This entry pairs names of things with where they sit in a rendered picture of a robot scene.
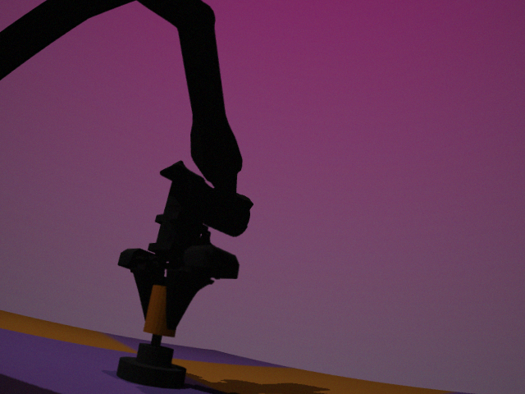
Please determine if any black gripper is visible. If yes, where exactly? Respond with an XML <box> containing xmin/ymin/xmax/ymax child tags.
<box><xmin>118</xmin><ymin>206</ymin><xmax>239</xmax><ymax>331</ymax></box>

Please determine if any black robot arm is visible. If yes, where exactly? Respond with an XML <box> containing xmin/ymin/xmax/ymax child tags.
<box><xmin>0</xmin><ymin>0</ymin><xmax>253</xmax><ymax>237</ymax></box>

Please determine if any black stepped pedestal with shaft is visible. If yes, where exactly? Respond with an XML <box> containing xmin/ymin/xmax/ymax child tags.
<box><xmin>116</xmin><ymin>334</ymin><xmax>187</xmax><ymax>388</ymax></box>

